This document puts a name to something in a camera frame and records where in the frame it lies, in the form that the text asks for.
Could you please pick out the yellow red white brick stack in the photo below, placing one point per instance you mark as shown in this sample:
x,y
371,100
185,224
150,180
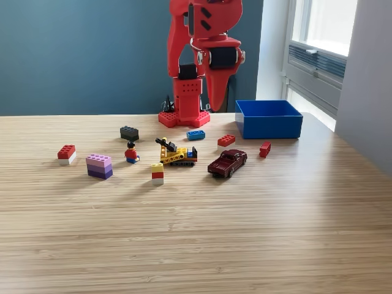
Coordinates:
x,y
157,174

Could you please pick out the small yellow toy digger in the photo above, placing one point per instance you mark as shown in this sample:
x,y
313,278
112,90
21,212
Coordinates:
x,y
177,156

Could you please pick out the red and white brick stack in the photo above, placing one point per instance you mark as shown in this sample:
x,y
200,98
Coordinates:
x,y
226,141
66,154

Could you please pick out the grey window vent grille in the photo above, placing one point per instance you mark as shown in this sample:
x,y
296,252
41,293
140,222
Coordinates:
x,y
324,62

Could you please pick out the black chair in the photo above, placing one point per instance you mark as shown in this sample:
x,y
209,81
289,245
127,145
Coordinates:
x,y
231,92

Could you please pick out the flat blue building brick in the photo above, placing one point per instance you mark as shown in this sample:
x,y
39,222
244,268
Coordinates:
x,y
196,135

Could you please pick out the black building brick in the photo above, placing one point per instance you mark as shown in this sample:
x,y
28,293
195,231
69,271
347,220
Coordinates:
x,y
129,133

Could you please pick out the dark red toy car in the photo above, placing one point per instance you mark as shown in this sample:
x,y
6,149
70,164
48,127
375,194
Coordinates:
x,y
226,163

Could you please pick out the pink and purple brick stack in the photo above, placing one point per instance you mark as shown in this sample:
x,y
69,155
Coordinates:
x,y
99,167

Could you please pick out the blue plastic bin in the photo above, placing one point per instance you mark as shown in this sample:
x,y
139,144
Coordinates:
x,y
269,128

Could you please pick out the small red building brick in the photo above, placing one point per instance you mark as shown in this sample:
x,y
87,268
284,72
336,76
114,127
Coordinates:
x,y
265,149

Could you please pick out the toy figure red shirt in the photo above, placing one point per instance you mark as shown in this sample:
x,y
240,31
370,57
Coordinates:
x,y
131,154

